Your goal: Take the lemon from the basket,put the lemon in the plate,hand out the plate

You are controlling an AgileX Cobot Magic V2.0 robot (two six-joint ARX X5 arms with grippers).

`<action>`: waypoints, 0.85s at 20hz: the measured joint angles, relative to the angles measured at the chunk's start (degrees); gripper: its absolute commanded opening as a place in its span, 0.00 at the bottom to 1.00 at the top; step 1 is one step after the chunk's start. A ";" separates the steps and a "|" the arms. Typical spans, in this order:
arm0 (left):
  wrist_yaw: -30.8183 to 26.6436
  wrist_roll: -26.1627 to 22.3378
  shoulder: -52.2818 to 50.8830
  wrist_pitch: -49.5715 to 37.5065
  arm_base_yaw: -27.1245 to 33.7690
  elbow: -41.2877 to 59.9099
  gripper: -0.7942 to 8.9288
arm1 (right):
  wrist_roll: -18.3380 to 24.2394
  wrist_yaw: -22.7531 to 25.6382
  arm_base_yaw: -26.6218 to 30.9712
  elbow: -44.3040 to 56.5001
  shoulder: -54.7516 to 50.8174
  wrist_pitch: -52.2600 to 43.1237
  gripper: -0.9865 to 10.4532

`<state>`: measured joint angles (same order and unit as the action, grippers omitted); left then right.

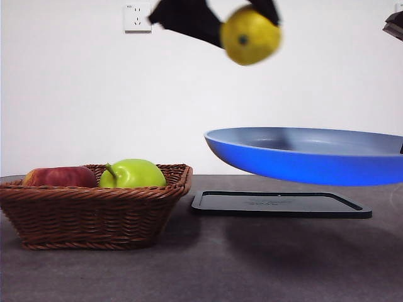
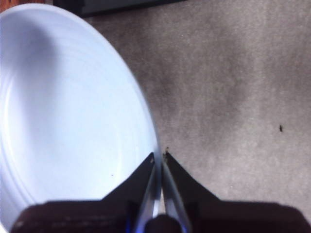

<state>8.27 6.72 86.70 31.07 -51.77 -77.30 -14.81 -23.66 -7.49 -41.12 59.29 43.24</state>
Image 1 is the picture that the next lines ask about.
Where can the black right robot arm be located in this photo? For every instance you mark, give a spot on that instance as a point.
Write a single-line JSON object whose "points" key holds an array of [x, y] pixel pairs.
{"points": [[396, 24]]}

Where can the green apple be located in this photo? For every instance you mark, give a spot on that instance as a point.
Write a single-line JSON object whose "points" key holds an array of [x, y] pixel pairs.
{"points": [[138, 174]]}

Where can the white wall plate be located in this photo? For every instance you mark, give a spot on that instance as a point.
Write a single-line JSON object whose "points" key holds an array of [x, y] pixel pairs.
{"points": [[399, 8]]}

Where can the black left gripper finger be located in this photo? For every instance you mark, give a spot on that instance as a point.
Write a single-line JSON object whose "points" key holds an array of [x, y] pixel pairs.
{"points": [[266, 7], [185, 17]]}

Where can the red apple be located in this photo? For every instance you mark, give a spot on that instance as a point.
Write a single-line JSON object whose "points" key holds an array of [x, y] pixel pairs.
{"points": [[60, 177]]}

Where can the brown wicker basket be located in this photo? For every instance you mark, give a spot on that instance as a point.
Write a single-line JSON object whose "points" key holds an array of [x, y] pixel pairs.
{"points": [[94, 217]]}

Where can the yellow lemon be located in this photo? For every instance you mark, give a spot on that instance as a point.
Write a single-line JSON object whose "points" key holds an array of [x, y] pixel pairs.
{"points": [[252, 36]]}

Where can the black flat tray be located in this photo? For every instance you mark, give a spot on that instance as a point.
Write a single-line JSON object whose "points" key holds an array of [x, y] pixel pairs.
{"points": [[283, 206]]}

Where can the blue round plate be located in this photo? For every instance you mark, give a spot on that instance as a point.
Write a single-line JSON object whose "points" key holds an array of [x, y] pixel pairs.
{"points": [[299, 166]]}

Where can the white wall socket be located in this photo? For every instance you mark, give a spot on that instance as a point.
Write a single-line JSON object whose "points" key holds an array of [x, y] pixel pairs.
{"points": [[135, 19]]}

